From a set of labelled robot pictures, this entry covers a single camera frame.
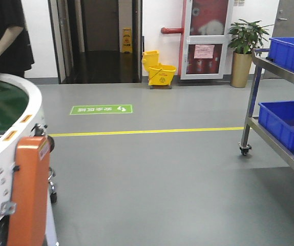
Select yellow wet floor sign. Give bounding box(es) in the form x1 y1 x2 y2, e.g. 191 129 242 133
122 28 133 53

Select green floor sign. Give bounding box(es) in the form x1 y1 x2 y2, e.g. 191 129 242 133
69 104 133 115

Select steel trolley cart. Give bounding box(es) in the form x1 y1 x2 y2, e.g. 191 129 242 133
239 49 294 170

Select potted green plant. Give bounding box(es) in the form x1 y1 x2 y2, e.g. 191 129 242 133
228 19 270 88

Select blue bin on cart shelf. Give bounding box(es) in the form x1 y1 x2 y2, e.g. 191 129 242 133
258 101 294 152

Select white round conveyor machine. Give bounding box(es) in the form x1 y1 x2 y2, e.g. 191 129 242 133
0 74 59 245

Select orange machine cover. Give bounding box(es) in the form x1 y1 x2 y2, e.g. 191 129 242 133
7 136 50 245

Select person in black shirt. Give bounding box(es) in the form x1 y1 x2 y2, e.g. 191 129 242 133
0 0 34 78

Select yellow mop bucket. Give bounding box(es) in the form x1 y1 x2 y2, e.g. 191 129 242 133
141 50 177 89

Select blue bin on cart top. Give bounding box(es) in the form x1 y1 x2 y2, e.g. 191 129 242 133
268 37 294 72

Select fire hose cabinet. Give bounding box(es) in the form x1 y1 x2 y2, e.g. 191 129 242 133
178 1 234 80

